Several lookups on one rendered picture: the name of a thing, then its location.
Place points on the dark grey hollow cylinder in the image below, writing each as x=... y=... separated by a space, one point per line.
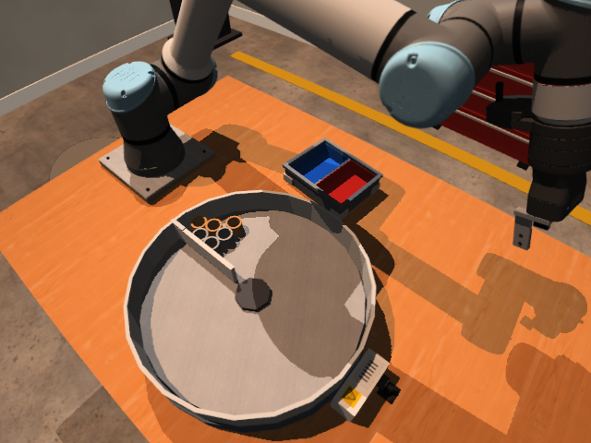
x=201 y=232
x=212 y=240
x=224 y=231

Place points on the grey bin with blue and red compartments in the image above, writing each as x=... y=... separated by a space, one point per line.
x=344 y=180

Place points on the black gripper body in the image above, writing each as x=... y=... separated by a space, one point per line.
x=559 y=144

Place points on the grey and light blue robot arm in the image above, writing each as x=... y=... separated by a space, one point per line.
x=431 y=65

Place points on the bronze bushing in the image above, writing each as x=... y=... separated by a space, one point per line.
x=235 y=220
x=212 y=224
x=198 y=220

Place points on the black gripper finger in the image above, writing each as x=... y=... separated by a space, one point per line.
x=523 y=227
x=541 y=226

